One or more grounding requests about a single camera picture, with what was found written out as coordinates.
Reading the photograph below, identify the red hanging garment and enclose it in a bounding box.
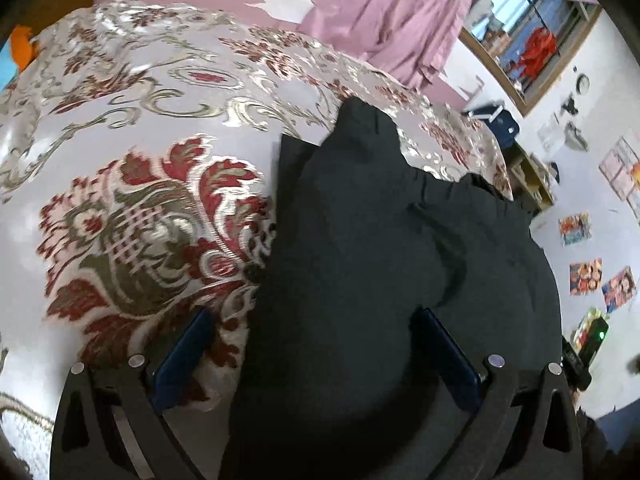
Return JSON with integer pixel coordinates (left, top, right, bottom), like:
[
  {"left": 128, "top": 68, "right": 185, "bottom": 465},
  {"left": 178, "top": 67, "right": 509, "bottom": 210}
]
[{"left": 515, "top": 26, "right": 558, "bottom": 80}]

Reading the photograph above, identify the round wall clock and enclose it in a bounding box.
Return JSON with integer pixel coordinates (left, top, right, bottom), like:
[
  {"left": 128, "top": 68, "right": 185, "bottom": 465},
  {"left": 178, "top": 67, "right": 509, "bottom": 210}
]
[{"left": 576, "top": 74, "right": 591, "bottom": 96}]

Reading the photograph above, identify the wooden desk shelf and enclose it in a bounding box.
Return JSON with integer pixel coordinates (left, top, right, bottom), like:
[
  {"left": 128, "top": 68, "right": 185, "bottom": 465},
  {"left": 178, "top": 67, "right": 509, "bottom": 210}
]
[{"left": 502, "top": 143, "right": 554, "bottom": 216}]

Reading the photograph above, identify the colourful wall picture lower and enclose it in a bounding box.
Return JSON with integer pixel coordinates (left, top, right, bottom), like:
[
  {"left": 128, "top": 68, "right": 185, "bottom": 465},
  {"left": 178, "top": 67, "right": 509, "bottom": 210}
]
[{"left": 570, "top": 258, "right": 603, "bottom": 296}]

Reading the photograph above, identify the green lit device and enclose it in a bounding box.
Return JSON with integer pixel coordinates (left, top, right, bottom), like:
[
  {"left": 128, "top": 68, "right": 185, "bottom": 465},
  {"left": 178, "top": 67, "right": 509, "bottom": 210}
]
[{"left": 570, "top": 308, "right": 608, "bottom": 367}]

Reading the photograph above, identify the floral satin bedspread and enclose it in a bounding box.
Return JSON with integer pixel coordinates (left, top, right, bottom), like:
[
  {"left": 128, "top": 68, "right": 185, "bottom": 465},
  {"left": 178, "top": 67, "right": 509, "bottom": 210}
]
[{"left": 1, "top": 1, "right": 512, "bottom": 479}]

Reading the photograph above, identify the orange blue brown clothes pile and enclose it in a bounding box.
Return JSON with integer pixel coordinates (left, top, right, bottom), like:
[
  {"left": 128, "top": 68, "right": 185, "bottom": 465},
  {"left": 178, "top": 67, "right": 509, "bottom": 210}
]
[{"left": 0, "top": 25, "right": 39, "bottom": 90}]

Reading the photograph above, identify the pink curtain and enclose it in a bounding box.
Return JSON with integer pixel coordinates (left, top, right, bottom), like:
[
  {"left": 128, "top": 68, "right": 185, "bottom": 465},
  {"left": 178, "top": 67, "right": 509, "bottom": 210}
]
[{"left": 297, "top": 0, "right": 598, "bottom": 91}]

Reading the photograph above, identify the dark blue backpack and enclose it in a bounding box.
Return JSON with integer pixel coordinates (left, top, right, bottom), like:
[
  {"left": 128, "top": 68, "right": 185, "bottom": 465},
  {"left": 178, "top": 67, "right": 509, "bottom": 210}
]
[{"left": 463, "top": 102, "right": 520, "bottom": 148}]

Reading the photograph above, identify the colourful wall picture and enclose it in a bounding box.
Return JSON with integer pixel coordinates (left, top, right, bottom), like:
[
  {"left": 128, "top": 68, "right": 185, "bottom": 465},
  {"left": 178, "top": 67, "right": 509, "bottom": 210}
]
[
  {"left": 570, "top": 258, "right": 603, "bottom": 296},
  {"left": 559, "top": 212, "right": 592, "bottom": 246}
]

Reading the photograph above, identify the wooden framed window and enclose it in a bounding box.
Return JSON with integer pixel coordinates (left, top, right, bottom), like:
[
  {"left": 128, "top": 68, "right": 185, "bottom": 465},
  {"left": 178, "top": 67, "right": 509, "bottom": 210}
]
[{"left": 459, "top": 0, "right": 602, "bottom": 116}]

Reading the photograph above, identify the black jacket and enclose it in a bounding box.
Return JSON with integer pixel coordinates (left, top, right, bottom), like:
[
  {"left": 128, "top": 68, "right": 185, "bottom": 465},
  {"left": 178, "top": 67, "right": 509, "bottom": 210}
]
[{"left": 220, "top": 98, "right": 561, "bottom": 479}]

